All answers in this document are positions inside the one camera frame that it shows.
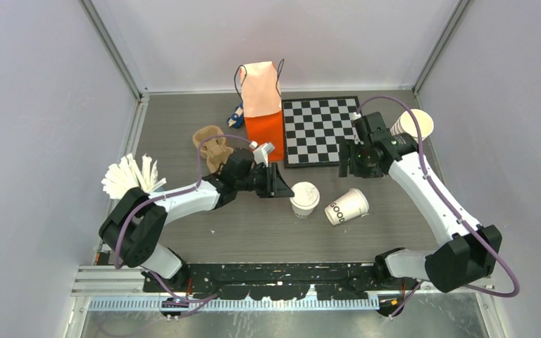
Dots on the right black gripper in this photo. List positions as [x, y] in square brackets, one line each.
[347, 150]

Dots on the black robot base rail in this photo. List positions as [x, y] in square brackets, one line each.
[278, 281]

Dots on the stack of white paper cups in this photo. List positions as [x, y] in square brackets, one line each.
[405, 124]

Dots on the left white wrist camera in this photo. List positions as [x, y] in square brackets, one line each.
[261, 152]

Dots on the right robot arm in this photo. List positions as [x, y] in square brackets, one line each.
[461, 257]

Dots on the white paper coffee cup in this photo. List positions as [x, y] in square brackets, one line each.
[351, 205]

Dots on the orange paper bag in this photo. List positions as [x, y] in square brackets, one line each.
[261, 97]

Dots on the blue white toy figure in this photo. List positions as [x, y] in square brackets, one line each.
[236, 120]

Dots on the black white checkerboard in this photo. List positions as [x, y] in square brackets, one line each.
[314, 127]

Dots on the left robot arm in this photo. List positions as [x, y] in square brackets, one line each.
[134, 227]

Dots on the white plastic cup lid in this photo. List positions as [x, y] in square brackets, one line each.
[334, 214]

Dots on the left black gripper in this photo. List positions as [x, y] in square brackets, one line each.
[275, 186]

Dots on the brown pulp cup carrier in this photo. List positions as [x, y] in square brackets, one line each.
[215, 149]

